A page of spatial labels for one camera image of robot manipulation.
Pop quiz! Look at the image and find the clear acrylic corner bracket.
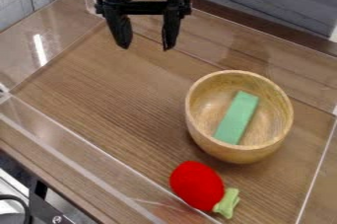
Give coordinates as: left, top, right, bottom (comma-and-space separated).
84, 0, 103, 18

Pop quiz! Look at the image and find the wooden bowl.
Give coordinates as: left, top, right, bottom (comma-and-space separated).
184, 70, 293, 164

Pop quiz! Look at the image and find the red plush strawberry toy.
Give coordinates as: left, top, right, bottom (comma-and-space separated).
170, 161, 240, 219

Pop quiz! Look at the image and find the green rectangular block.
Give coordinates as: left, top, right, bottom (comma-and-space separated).
214, 91, 260, 145

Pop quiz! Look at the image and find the clear acrylic enclosure wall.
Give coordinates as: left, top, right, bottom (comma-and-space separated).
0, 0, 337, 224

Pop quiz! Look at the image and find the black cable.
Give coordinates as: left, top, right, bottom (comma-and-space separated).
0, 193, 34, 224

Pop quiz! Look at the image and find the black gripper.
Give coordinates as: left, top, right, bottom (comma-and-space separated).
95, 0, 191, 50

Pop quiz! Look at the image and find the black table clamp bracket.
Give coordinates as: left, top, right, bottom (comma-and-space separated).
30, 180, 75, 224

